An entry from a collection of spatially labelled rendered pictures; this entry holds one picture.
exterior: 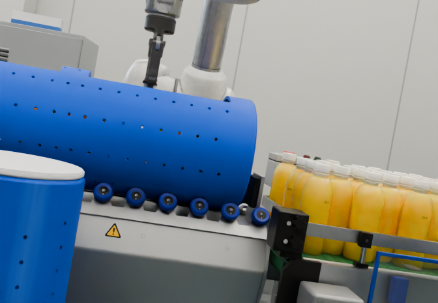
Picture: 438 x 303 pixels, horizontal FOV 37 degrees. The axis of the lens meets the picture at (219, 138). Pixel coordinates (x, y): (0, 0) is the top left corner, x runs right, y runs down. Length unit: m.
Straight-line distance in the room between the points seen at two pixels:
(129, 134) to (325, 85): 3.15
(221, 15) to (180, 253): 0.92
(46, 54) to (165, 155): 1.83
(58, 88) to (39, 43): 1.76
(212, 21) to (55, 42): 1.24
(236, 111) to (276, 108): 2.92
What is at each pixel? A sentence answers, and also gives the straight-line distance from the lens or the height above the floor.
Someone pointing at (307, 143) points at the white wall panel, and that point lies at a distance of 4.48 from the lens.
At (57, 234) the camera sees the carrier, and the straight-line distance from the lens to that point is 1.16.
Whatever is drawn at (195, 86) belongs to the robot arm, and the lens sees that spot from 2.17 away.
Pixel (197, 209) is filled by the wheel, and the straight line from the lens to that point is 1.52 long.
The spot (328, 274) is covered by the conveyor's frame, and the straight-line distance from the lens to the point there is 1.50.
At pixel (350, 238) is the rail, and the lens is 1.52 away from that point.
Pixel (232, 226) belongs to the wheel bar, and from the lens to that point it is 1.54.
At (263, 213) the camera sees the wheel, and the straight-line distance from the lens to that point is 1.56.
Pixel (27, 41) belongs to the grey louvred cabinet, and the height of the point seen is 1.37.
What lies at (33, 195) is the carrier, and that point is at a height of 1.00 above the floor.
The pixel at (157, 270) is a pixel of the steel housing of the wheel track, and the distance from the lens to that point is 1.52.
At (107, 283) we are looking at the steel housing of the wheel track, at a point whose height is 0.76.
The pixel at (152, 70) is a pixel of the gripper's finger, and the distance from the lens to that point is 1.55.
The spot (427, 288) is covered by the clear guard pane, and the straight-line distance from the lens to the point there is 1.55.
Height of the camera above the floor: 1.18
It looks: 2 degrees down
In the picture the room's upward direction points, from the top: 10 degrees clockwise
